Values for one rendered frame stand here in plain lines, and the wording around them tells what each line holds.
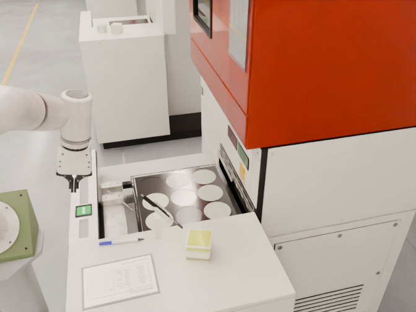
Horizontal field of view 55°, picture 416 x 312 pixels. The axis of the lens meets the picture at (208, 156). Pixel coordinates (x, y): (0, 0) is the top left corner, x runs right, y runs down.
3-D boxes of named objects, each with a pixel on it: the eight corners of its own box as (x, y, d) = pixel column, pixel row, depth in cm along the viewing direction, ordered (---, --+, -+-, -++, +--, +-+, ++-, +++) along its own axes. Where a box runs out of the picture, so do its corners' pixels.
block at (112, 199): (123, 197, 157) (122, 192, 155) (124, 203, 154) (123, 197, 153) (103, 201, 155) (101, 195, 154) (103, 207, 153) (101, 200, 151)
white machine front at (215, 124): (205, 130, 212) (205, 58, 189) (259, 239, 146) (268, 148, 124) (200, 131, 211) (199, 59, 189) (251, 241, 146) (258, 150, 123)
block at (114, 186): (122, 186, 163) (121, 179, 162) (122, 190, 161) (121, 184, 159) (102, 189, 162) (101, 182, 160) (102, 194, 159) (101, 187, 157)
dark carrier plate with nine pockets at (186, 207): (215, 166, 172) (215, 165, 172) (239, 220, 144) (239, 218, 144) (134, 178, 165) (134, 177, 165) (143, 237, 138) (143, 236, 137)
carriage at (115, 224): (122, 190, 166) (122, 184, 164) (130, 255, 136) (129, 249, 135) (103, 193, 164) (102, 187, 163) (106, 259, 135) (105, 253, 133)
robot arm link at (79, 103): (51, 136, 113) (82, 145, 113) (51, 93, 107) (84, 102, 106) (66, 124, 121) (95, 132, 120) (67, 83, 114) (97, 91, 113)
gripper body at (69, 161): (93, 135, 122) (91, 165, 128) (57, 134, 119) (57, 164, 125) (93, 148, 116) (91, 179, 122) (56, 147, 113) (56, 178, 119)
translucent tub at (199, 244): (213, 245, 125) (213, 229, 121) (210, 264, 119) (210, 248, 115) (189, 243, 125) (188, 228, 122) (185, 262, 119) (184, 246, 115)
